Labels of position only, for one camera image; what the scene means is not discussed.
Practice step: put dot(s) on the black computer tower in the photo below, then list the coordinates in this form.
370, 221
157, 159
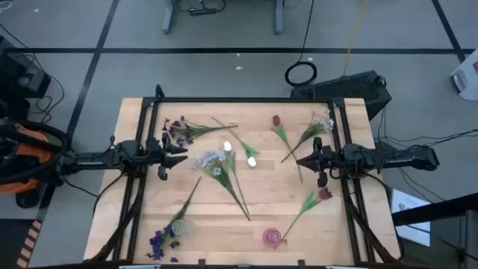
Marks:
343, 87

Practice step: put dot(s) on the purple artificial flower bunch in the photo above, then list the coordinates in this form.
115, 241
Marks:
158, 241
188, 130

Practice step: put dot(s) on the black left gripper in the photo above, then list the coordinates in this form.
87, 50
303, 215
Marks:
155, 157

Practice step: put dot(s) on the black power strip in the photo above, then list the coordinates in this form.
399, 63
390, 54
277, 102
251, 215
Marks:
203, 11

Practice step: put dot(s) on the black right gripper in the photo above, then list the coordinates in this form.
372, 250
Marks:
328, 158

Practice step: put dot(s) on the black metal beam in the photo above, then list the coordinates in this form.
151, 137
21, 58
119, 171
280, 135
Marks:
440, 209

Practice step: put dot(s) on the small white artificial flower bunch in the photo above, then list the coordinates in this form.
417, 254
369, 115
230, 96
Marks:
321, 125

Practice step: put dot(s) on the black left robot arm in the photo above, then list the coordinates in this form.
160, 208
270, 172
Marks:
93, 160

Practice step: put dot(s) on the grey metal desk leg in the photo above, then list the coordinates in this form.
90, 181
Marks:
169, 18
279, 18

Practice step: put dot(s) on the white artificial tulip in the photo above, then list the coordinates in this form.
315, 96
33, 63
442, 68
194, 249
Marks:
227, 145
252, 161

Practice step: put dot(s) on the black aluminium table frame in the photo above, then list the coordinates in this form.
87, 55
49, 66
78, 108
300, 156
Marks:
242, 99

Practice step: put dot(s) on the white plastic container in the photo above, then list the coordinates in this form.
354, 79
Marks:
468, 78

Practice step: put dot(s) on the clear glass vase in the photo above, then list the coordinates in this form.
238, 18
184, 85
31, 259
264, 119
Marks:
183, 228

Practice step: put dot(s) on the orange and black vacuum cleaner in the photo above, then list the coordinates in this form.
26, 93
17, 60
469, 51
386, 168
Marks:
26, 149

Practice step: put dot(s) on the grey metal post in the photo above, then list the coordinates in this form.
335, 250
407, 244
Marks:
470, 243

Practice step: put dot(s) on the dark red rose stem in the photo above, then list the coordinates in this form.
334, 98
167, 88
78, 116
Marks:
276, 120

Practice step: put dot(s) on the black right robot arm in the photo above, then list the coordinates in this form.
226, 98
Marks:
392, 157

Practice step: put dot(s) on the white printed paper sheet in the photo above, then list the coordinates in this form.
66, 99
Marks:
405, 203

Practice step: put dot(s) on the pink glass vase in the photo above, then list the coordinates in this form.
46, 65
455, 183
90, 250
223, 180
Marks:
271, 237

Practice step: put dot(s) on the light blue artificial flower bunch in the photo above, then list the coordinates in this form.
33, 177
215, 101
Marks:
211, 158

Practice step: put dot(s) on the black equipment case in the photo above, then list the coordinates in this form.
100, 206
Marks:
22, 74

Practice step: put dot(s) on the dark red artificial tulip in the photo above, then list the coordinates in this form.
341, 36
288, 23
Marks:
325, 193

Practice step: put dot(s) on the black mat with orange stripes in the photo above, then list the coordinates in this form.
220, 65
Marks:
15, 243

